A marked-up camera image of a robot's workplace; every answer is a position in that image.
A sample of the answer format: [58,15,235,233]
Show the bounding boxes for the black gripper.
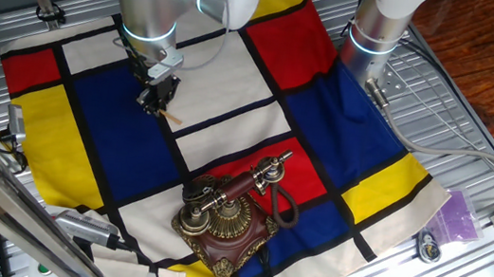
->
[135,70,183,121]

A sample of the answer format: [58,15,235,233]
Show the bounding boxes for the short wooden stick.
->
[157,108,186,127]

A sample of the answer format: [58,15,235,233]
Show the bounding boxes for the brass brown phone handset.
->
[175,136,295,250]

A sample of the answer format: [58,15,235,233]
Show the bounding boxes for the antique brass rotary telephone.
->
[163,170,288,277]

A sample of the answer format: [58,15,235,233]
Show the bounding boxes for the red blue yellow grid cloth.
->
[0,0,479,277]

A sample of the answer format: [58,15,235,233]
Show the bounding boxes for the black pole clamp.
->
[33,0,69,27]

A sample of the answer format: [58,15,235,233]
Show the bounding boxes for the gray box green button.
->
[24,257,70,277]

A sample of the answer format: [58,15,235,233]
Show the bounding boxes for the small round metal disc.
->
[412,227,446,268]

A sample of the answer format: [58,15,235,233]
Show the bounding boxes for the purple plastic bag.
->
[421,183,490,252]

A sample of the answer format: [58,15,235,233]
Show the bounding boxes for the brown wooden tabletop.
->
[395,0,494,146]

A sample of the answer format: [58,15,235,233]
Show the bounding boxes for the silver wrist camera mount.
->
[145,44,187,88]

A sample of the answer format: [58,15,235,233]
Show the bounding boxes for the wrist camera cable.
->
[110,0,237,80]

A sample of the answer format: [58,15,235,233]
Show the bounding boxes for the small gray camera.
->
[2,102,32,146]

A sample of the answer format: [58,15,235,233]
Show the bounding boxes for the silver camera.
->
[48,207,124,251]

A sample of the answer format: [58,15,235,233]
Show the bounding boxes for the black camera cable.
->
[102,233,168,277]

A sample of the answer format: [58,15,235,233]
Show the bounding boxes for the dark brown coiled cord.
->
[263,181,304,232]

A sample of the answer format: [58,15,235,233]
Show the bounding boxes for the aluminium frame bar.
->
[0,126,138,277]

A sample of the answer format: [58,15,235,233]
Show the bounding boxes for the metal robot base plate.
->
[365,60,412,104]

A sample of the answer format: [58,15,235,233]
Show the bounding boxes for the thick gray cable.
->
[354,76,494,189]

